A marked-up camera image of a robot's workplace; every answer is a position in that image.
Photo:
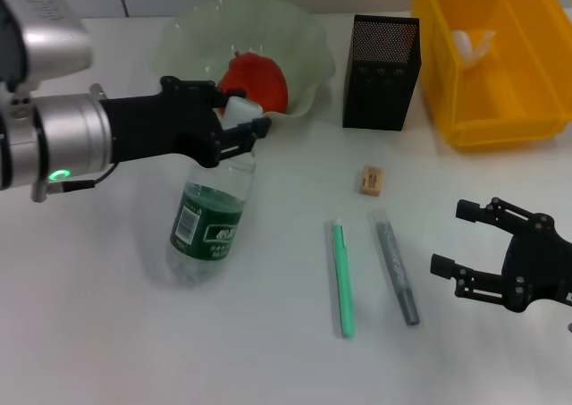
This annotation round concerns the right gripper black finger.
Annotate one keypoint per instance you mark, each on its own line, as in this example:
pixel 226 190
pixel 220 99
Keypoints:
pixel 442 265
pixel 469 209

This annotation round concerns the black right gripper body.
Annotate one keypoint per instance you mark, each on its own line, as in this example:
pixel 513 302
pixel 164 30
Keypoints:
pixel 540 266

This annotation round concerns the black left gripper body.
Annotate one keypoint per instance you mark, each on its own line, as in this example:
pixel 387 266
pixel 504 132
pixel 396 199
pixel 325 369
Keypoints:
pixel 156 123

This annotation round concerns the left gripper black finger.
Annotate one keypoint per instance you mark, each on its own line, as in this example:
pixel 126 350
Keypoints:
pixel 196 90
pixel 241 139

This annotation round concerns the grey pen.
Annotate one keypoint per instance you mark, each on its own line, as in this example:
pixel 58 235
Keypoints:
pixel 397 275

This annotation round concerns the red-orange fruit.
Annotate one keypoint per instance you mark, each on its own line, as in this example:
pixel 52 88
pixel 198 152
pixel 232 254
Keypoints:
pixel 263 78

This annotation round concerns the green pen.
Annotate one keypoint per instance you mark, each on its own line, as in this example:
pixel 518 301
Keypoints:
pixel 343 280

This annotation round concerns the clear green-label water bottle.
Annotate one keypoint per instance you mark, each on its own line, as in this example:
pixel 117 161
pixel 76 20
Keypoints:
pixel 210 239

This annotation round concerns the white paper ball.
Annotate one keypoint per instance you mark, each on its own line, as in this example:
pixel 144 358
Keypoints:
pixel 469 47

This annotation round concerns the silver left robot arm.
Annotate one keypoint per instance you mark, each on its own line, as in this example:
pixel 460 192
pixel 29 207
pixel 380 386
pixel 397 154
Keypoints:
pixel 67 132

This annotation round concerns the pale green glass fruit plate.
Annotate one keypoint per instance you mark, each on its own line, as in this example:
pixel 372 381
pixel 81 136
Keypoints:
pixel 192 38

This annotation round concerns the beige eraser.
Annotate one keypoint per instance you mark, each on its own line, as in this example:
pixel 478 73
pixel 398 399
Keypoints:
pixel 371 180

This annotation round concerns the black mesh pen holder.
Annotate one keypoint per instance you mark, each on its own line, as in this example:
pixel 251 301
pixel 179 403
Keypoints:
pixel 380 87

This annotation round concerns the yellow plastic bin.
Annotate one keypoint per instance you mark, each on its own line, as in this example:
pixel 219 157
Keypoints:
pixel 505 101

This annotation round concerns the left wrist camera housing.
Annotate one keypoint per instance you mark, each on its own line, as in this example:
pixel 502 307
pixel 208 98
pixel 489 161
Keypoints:
pixel 53 52

